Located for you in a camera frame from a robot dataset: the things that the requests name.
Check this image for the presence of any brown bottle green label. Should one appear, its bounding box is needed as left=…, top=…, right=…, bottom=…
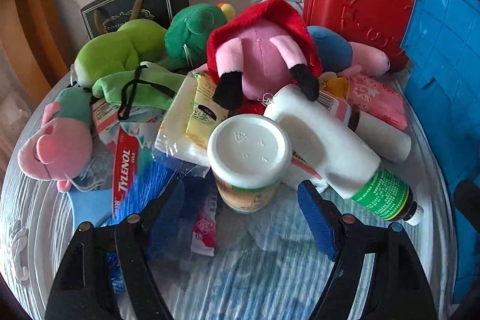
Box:
left=352, top=166, right=424, bottom=226

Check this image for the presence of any pink pig plush green shirt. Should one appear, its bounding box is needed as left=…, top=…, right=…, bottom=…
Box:
left=17, top=86, right=93, bottom=193

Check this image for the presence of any white paper roll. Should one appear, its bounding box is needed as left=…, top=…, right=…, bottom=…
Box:
left=264, top=85, right=381, bottom=199

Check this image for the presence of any white jar green label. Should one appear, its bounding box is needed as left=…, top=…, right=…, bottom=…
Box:
left=207, top=115, right=292, bottom=214

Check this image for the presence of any white plastic bag roll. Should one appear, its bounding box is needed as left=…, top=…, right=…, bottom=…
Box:
left=351, top=111, right=412, bottom=163

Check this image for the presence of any blue brush with bristles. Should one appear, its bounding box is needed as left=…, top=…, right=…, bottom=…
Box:
left=68, top=156, right=216, bottom=284

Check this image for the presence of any red Tylenol box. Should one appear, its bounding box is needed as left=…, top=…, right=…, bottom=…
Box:
left=112, top=123, right=142, bottom=215

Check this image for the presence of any blue plastic storage crate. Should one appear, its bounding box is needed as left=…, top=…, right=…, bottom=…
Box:
left=400, top=0, right=480, bottom=306

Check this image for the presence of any pink white medicine box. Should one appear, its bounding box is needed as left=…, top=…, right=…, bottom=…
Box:
left=92, top=98, right=120, bottom=135

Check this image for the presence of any yellow sponge pack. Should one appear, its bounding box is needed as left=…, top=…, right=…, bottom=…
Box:
left=154, top=71, right=229, bottom=166

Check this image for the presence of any blue bodied pig plush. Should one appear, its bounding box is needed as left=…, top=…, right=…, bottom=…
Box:
left=307, top=25, right=391, bottom=76

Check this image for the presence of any light green frog plush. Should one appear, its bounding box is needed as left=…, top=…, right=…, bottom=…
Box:
left=72, top=19, right=185, bottom=113

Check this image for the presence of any red hooded pink plush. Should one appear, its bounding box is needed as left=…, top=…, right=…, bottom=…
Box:
left=207, top=0, right=322, bottom=115

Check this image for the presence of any dark green plush toy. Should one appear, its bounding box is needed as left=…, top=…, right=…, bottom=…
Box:
left=164, top=3, right=236, bottom=71

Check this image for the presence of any black gift box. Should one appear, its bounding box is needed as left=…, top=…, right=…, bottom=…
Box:
left=80, top=0, right=189, bottom=40

